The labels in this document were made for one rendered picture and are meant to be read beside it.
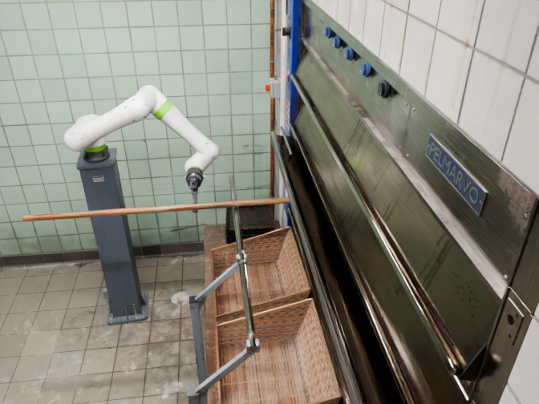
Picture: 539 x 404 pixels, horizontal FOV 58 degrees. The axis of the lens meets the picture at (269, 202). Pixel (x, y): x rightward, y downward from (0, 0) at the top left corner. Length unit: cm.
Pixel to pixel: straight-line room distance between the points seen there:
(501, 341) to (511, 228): 19
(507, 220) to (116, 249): 265
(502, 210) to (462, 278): 20
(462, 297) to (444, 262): 9
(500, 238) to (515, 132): 19
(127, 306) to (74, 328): 38
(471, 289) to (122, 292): 272
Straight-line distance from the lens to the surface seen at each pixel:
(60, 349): 353
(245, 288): 192
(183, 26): 331
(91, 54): 342
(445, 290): 106
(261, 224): 297
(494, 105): 87
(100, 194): 300
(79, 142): 271
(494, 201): 91
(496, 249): 91
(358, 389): 130
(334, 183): 188
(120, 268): 330
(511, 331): 89
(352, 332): 146
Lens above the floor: 246
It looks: 32 degrees down
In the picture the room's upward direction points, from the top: straight up
